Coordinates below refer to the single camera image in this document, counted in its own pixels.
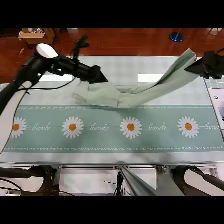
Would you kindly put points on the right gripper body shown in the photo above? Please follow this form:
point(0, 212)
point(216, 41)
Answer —
point(208, 65)

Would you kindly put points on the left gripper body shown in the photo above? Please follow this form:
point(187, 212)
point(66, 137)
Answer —
point(91, 75)

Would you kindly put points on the pale green shirt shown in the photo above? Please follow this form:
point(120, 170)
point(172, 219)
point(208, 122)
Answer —
point(140, 95)

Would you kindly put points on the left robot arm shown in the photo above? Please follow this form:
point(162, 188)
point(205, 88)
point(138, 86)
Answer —
point(36, 65)

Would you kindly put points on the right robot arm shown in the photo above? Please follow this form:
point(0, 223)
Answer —
point(200, 180)

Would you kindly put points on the blue round floor stand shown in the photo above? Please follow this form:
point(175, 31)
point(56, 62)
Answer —
point(176, 36)

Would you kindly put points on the brown wooden furniture piece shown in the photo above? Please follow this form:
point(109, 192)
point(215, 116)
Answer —
point(36, 35)

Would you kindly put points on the silver frame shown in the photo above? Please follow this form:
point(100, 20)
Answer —
point(141, 186)

